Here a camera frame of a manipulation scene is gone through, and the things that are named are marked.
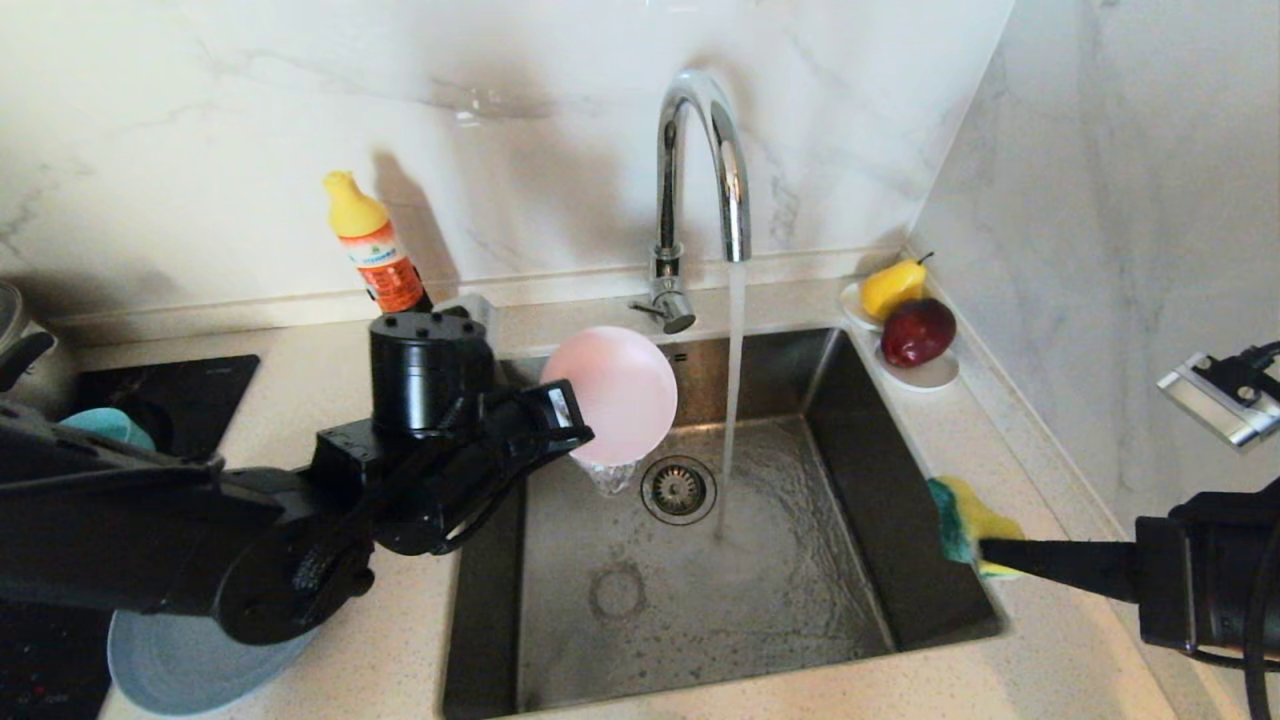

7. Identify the yellow green sponge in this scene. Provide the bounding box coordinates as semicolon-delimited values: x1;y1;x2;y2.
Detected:
925;475;1027;581

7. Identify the pink bowl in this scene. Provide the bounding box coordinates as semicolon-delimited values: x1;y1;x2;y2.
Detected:
540;325;679;467

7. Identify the yellow orange detergent bottle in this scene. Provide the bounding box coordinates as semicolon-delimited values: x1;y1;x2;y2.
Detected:
321;170;433;314

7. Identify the teal bowl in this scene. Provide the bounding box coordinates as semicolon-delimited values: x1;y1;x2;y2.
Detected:
60;407;158;453

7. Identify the stainless steel sink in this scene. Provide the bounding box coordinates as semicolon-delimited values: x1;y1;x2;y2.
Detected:
441;326;1006;719

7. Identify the thin water trickle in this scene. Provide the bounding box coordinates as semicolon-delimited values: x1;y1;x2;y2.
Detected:
575;455;641;498

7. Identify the round metal drain strainer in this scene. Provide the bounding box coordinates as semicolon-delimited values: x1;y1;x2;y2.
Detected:
640;456;718;527

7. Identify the small white dish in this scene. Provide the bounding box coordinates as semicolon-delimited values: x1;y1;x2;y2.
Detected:
837;282;886;331
873;350;961;392

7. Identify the dark red apple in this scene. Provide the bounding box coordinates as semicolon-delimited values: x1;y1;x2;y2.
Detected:
878;298;958;369

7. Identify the black induction cooktop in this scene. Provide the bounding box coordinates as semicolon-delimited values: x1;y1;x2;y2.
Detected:
0;355;259;720

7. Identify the yellow pear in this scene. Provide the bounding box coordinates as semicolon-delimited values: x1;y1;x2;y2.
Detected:
858;252;933;323

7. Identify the blue-grey plate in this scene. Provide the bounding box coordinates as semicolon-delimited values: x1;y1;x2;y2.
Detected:
107;605;321;717

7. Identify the chrome gooseneck faucet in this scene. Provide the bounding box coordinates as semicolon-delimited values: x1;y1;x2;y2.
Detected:
628;68;753;335

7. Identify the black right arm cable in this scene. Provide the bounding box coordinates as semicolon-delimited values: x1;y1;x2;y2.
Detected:
1190;340;1280;720

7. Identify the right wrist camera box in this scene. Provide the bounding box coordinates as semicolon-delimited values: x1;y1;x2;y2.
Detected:
1157;350;1280;451

